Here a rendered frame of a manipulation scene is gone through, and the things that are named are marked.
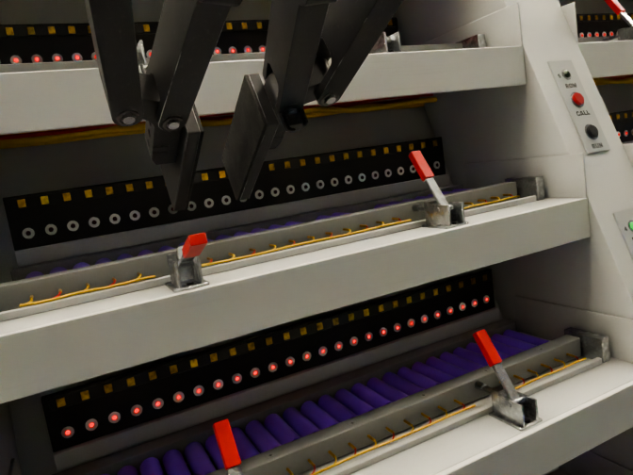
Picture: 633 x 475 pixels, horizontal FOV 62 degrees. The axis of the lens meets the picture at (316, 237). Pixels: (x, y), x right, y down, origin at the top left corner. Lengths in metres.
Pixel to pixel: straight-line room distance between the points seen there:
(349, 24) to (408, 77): 0.37
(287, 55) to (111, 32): 0.07
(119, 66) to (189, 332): 0.26
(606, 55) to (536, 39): 0.12
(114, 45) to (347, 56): 0.09
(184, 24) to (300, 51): 0.05
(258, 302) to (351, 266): 0.09
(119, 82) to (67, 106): 0.27
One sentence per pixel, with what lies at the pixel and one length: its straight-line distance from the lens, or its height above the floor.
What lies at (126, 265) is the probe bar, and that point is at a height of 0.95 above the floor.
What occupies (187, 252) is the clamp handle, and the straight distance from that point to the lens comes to 0.38.
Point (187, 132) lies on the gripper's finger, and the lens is 0.23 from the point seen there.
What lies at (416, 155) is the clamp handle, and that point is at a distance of 0.57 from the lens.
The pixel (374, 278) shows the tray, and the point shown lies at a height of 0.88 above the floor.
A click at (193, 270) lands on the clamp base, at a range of 0.44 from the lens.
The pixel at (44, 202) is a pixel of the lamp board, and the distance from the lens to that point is 0.59.
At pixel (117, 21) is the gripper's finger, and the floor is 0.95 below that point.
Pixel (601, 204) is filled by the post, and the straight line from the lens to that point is 0.68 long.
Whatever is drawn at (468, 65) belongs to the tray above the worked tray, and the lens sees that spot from 0.65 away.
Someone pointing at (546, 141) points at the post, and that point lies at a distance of 0.69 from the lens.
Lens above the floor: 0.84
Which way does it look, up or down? 11 degrees up
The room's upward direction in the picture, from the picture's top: 17 degrees counter-clockwise
